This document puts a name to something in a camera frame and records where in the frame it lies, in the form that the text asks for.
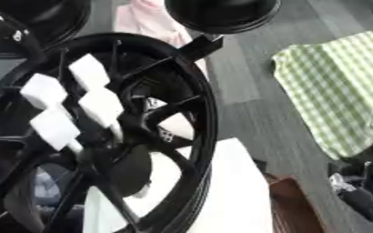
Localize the black spoked wheel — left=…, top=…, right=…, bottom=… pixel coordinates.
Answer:
left=0, top=32, right=220, bottom=233

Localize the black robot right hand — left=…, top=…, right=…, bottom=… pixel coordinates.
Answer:
left=327, top=160, right=373, bottom=233

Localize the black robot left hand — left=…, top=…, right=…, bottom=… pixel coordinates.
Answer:
left=0, top=8, right=44, bottom=59

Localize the white pin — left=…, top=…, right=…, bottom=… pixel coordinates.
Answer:
left=17, top=73, right=71, bottom=111
left=76, top=87, right=126, bottom=144
left=66, top=53, right=114, bottom=92
left=27, top=108, right=86, bottom=157

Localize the black round wheel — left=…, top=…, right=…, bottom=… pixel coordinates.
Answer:
left=0, top=0, right=95, bottom=59
left=162, top=0, right=284, bottom=35

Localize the white board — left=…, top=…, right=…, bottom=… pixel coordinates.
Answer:
left=81, top=137, right=275, bottom=233

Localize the pink cloth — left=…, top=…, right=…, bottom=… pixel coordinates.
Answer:
left=113, top=0, right=209, bottom=80

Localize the brown wooden box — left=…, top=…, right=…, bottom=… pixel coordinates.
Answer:
left=263, top=172, right=327, bottom=233

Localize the black wheel stand bracket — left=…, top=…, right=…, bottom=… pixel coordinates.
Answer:
left=175, top=33, right=227, bottom=63

